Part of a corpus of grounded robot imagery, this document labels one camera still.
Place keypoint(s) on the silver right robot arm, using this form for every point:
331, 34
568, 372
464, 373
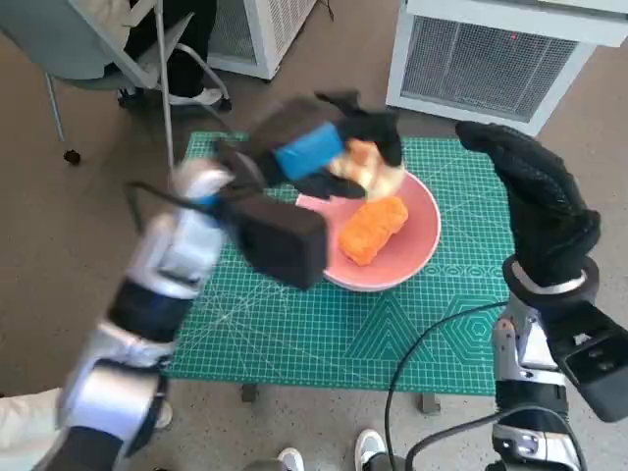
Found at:
515, 353

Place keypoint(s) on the seated person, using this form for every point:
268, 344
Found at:
189, 59

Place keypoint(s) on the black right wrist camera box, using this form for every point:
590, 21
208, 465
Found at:
596, 373

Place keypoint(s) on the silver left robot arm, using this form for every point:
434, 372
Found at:
181, 250

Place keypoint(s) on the green cutting mat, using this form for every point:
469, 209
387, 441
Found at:
294, 343

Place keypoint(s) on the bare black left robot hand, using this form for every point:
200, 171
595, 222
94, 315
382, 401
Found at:
294, 147

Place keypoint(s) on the wide white mesh cabinet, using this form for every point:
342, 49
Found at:
490, 64

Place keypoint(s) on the grey chair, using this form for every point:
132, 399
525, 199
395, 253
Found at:
59, 44

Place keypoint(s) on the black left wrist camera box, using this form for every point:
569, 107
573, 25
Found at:
279, 245

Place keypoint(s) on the round toy bread bun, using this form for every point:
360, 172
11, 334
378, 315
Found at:
378, 172

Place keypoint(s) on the person with white shoes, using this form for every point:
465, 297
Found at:
368, 446

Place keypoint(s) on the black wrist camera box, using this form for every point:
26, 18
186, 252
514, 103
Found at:
279, 245
596, 373

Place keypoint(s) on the long orange toy bread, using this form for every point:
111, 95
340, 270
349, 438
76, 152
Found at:
373, 230

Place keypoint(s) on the narrow white mesh cabinet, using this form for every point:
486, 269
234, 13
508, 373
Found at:
279, 29

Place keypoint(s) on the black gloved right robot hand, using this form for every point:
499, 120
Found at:
549, 211

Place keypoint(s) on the pink bowl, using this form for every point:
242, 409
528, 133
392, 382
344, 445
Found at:
417, 235

